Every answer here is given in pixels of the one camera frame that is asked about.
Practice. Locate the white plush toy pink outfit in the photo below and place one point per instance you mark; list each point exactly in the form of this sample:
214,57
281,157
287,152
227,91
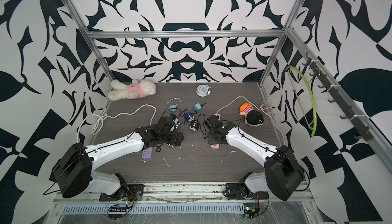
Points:
135,90

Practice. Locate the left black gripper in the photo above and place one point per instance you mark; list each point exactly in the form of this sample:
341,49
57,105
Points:
175,140

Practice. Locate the teal usb charger plug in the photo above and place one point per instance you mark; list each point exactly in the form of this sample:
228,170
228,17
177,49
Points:
197,107

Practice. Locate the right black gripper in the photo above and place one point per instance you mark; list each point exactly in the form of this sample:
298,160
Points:
209,139

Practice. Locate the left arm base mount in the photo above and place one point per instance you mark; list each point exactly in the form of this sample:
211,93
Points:
128,191

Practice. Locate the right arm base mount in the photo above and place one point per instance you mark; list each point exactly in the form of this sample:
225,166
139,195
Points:
251,186

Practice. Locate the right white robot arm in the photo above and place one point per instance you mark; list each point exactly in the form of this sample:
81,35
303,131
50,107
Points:
282,173

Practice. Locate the purple power strip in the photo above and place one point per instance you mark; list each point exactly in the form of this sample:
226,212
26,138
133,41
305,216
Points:
147,154

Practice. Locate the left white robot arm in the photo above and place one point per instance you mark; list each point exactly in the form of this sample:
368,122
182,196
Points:
76,172

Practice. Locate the black wall hook rack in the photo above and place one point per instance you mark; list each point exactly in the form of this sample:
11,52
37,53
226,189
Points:
341,98

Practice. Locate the small white alarm clock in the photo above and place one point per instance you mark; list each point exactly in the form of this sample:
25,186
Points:
203,90

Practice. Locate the green plastic hanger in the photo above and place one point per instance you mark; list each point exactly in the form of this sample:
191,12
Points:
306,100

